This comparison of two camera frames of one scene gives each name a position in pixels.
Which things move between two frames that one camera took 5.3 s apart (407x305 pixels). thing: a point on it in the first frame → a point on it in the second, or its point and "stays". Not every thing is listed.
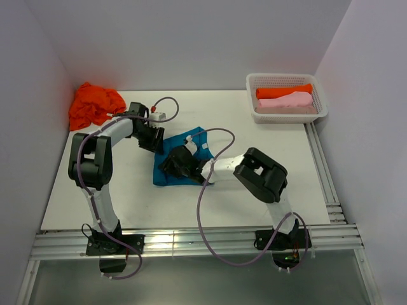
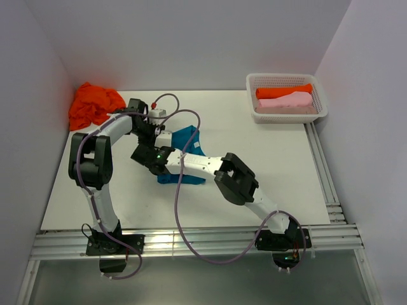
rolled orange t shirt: (276, 92) stays
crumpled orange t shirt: (93, 105) stays
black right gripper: (167, 166) → (157, 149)
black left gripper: (156, 143) stays
